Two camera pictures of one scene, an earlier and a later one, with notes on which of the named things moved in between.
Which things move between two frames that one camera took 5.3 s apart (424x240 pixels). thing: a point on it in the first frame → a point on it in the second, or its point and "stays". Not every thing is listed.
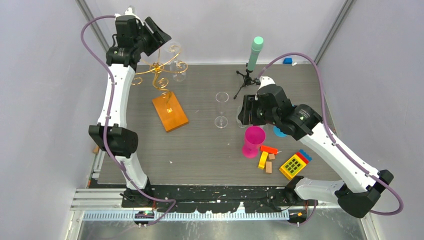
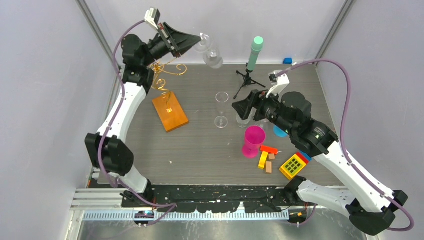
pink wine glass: (254, 136) stays
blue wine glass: (277, 132) stays
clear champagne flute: (221, 122) stays
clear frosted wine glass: (178, 68) → (211, 56)
